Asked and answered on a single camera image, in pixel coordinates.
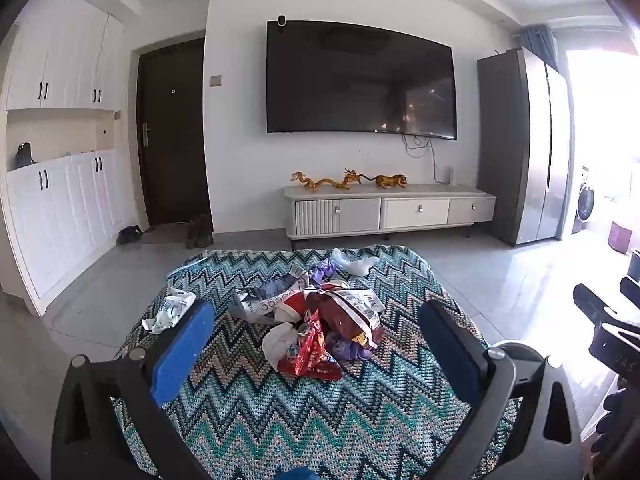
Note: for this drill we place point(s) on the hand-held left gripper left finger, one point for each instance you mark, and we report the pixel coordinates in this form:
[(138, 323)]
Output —
[(182, 347)]

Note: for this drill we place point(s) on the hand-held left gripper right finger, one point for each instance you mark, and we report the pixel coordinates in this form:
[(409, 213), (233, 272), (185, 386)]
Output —
[(445, 345)]

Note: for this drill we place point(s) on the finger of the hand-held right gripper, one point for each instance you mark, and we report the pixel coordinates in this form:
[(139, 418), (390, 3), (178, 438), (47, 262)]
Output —
[(631, 290), (592, 302)]

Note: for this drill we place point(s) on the white printed snack packet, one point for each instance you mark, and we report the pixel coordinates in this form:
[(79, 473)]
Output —
[(260, 306)]

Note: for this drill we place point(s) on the person's right hand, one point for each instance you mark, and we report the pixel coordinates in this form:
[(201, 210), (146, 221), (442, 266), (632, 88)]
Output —
[(612, 405)]

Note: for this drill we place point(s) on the small black bin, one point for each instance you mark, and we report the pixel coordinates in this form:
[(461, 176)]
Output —
[(634, 265)]

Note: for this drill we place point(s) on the white blue crumpled wrapper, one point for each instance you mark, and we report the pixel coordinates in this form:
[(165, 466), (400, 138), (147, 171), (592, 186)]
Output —
[(167, 310)]

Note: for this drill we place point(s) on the purple box stool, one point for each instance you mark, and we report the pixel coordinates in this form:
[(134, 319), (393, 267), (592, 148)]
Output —
[(620, 237)]

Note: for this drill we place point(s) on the crumpled white paper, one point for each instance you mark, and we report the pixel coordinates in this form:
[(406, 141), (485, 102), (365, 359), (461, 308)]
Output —
[(277, 345)]

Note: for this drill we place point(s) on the washing machine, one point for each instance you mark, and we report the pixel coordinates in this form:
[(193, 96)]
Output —
[(584, 202)]

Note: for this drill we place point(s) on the purple wrapper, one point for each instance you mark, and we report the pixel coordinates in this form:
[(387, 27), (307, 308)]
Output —
[(320, 272), (345, 350)]

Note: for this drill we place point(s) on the dark red snack packet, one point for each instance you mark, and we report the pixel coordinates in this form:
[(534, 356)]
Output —
[(345, 317)]

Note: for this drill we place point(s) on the blue grey packet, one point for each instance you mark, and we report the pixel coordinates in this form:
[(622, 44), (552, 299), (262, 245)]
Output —
[(275, 287)]

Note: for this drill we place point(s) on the brown boots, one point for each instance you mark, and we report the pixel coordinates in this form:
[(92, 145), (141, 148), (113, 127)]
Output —
[(199, 232)]

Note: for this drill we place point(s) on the white plastic bag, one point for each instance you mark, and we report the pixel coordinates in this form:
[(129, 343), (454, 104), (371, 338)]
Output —
[(357, 264)]

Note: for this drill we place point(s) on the zigzag knitted blanket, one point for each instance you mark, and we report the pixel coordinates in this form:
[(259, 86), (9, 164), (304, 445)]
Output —
[(280, 420)]

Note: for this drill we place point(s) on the black shoes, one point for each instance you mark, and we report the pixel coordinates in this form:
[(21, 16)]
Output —
[(129, 235)]

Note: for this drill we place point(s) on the shiny red wrapper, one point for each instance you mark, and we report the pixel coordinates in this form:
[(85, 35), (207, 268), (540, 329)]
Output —
[(312, 360)]

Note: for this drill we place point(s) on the white television stand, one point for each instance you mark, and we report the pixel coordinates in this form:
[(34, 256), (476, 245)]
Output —
[(390, 212)]

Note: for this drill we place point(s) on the silver refrigerator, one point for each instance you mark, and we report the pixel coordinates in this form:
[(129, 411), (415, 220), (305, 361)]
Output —
[(530, 150)]

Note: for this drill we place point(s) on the white router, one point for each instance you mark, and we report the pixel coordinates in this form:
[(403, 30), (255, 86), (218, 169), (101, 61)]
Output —
[(448, 175)]

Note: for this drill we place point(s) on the golden tiger figurine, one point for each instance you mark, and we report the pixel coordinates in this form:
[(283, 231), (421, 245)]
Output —
[(391, 181)]

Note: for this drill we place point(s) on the golden dragon figurine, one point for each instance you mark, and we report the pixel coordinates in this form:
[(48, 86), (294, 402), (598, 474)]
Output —
[(315, 182), (352, 179)]

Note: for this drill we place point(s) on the dark brown door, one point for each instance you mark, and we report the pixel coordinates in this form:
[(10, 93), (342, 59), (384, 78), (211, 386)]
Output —
[(172, 135)]

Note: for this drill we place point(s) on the black bag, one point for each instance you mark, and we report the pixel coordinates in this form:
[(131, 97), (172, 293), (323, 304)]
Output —
[(24, 156)]

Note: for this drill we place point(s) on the blue curtain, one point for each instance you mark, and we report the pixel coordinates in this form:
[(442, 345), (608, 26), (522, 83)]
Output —
[(541, 45)]

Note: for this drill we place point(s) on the white wall cabinet unit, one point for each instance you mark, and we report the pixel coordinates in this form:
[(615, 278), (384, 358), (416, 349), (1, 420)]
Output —
[(60, 220)]

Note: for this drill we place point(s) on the wall switch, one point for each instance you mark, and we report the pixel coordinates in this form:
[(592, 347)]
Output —
[(216, 80)]

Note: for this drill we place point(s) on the wall-mounted black television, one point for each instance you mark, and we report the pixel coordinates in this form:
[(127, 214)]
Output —
[(360, 80)]

